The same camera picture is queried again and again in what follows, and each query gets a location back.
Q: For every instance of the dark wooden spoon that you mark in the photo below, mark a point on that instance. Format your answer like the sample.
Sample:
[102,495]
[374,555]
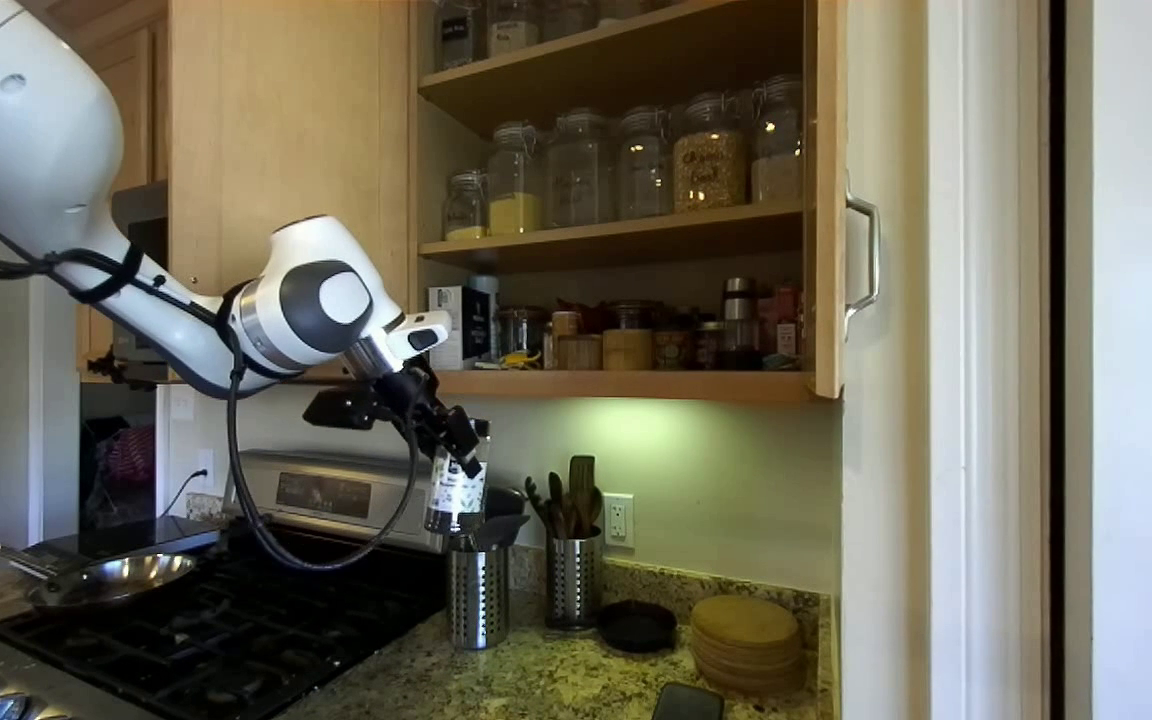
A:
[587,488]

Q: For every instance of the black round dish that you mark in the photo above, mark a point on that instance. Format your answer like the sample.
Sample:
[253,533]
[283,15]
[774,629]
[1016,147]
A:
[637,627]

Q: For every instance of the black kitchen utensil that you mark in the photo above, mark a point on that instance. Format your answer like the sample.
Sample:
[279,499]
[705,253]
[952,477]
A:
[546,504]

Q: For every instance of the dark bottle white cap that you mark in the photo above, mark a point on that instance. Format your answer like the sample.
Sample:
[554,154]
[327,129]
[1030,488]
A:
[736,327]

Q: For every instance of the small beige container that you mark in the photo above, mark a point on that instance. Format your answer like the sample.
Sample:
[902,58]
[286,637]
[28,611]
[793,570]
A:
[587,352]

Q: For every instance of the white door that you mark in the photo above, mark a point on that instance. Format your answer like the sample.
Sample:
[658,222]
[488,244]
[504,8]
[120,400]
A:
[1148,400]

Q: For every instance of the black countertop appliance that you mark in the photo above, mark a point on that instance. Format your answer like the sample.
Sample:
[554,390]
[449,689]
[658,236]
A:
[119,466]

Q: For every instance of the white and dark blue box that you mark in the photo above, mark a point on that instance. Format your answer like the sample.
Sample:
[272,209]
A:
[449,312]

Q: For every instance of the glass storage jar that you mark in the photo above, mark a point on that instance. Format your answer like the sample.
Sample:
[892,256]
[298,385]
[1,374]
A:
[452,31]
[642,164]
[576,164]
[777,147]
[508,24]

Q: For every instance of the perforated steel utensil holder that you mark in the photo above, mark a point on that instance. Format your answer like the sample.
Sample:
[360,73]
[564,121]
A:
[575,582]
[477,602]

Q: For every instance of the red spice bottle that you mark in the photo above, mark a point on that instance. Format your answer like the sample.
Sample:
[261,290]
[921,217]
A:
[782,327]

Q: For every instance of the light wood cabinet body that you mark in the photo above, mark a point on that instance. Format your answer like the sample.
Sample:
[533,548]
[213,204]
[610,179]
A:
[708,226]

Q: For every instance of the small dark bottle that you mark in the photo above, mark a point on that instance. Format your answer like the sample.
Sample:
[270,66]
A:
[708,346]
[673,346]

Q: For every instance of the round wooden container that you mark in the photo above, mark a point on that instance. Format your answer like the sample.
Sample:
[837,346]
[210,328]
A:
[629,350]

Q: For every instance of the white wall outlet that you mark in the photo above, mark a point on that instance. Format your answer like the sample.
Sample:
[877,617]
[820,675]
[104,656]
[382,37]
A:
[616,523]

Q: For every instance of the stainless steel stove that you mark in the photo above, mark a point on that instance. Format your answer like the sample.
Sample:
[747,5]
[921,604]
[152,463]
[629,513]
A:
[270,627]

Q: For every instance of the steel wok pan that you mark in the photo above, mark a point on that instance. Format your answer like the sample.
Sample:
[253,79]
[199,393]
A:
[120,574]

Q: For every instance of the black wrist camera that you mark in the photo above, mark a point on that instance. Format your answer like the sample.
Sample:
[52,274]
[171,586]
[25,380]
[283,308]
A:
[341,410]

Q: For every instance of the black peppercorn spice bottle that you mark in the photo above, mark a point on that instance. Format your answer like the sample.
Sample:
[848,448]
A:
[456,499]

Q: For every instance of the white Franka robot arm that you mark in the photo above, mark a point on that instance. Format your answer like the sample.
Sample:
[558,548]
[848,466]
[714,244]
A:
[28,134]

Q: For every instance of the small glass jar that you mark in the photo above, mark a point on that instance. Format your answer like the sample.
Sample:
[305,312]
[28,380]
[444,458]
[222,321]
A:
[466,204]

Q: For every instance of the light wood cabinet door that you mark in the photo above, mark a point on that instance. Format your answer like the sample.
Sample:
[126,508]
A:
[826,266]
[283,134]

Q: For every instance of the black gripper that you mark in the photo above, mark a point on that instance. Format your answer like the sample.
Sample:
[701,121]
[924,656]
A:
[419,404]

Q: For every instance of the gold spice bottle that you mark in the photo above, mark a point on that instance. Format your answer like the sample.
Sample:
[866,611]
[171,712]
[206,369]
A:
[558,338]

